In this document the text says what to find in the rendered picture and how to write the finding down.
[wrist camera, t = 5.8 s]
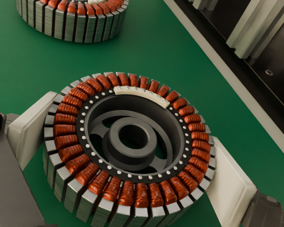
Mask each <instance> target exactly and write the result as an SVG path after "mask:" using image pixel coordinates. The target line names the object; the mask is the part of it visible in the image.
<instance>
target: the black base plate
mask: <svg viewBox="0 0 284 227"><path fill-rule="evenodd" d="M250 1H251V0H218V2H217V4H216V6H215V8H214V10H207V9H206V8H205V7H204V9H203V10H201V9H196V8H195V7H194V6H193V2H189V0H174V2H175V3H176V4H177V5H178V7H179V8H180V9H181V10H182V11H183V12H184V14H185V15H186V16H187V17H188V19H189V20H190V21H191V22H192V23H193V25H194V26H195V27H196V28H197V30H198V31H199V32H200V33H201V34H202V35H203V37H204V38H205V39H206V40H207V42H208V43H209V44H210V45H211V47H212V48H213V49H214V50H215V51H216V53H217V54H218V55H219V56H220V57H221V58H222V60H223V61H224V62H225V63H226V65H227V66H228V67H229V68H230V70H231V71H232V72H233V73H234V74H235V76H236V77H237V78H238V79H239V81H240V82H241V83H242V84H243V85H244V86H245V88H246V89H247V90H248V91H249V93H250V94H251V95H252V96H253V98H254V99H255V100H256V101H257V102H258V104H259V105H260V106H261V107H262V108H263V109H264V111H265V112H266V113H267V114H268V116H269V117H270V118H271V119H272V121H273V122H274V123H275V124H276V126H277V127H278V128H279V129H280V130H281V131H282V133H283V134H284V23H283V24H282V25H281V27H280V28H279V29H278V31H277V32H276V33H275V35H274V36H273V38H272V39H271V40H270V42H269V43H268V45H267V46H266V47H265V49H264V50H263V51H262V53H261V54H260V55H259V57H258V58H251V57H250V56H248V57H247V59H241V58H239V57H238V56H237V55H236V54H235V50H236V48H230V47H229V46H228V45H227V44H226V41H227V40H228V38H229V36H230V35H231V33H232V31H233V30H234V28H235V27H236V25H237V23H238V22H239V20H240V18H241V16H242V15H243V13H244V11H245V10H246V8H247V6H248V5H249V3H250Z"/></svg>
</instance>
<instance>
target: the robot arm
mask: <svg viewBox="0 0 284 227"><path fill-rule="evenodd" d="M57 95H58V93H55V92H52V91H50V92H48V93H46V94H45V95H44V96H43V97H42V98H40V99H39V100H38V101H37V102H36V103H35V104H34V105H32V106H31V107H30V108H29V109H28V110H26V111H25V112H24V113H23V114H22V115H17V114H13V113H10V114H7V115H5V114H4V113H2V112H0V227H58V225H57V224H55V223H52V224H47V223H46V222H45V219H44V217H43V215H42V213H41V211H40V208H39V206H38V204H37V202H36V200H35V197H34V195H33V193H32V191H31V189H30V186H29V184H28V182H27V180H26V178H25V176H24V173H23V170H24V169H25V167H26V166H27V164H28V163H29V161H30V160H31V159H32V157H33V156H34V154H35V153H36V152H37V150H38V149H39V147H40V146H41V145H42V143H43V139H44V123H45V118H46V115H48V111H49V109H50V106H51V104H53V100H54V98H55V97H56V96H57ZM213 140H214V143H215V144H214V145H213V147H215V153H216V156H215V157H214V159H216V167H215V169H214V171H215V173H214V176H213V178H212V180H211V181H210V185H209V186H208V188H207V190H206V193H207V195H208V198H209V200H210V202H211V204H212V206H213V208H214V211H215V213H216V215H217V217H218V219H219V222H220V223H221V226H222V227H239V226H240V224H242V226H243V227H284V211H283V206H282V204H281V203H280V202H278V201H277V200H276V199H275V198H273V197H271V196H268V195H265V194H262V192H261V191H260V190H259V189H258V187H256V185H255V184H254V182H253V181H252V180H251V179H250V178H249V177H248V176H247V175H246V174H245V172H244V171H243V170H242V169H241V168H240V166H239V165H238V164H237V163H236V161H235V160H234V159H233V157H232V156H231V155H230V154H229V152H228V151H227V150H226V149H225V147H224V146H223V145H222V144H221V142H220V141H219V140H218V138H217V137H215V136H213Z"/></svg>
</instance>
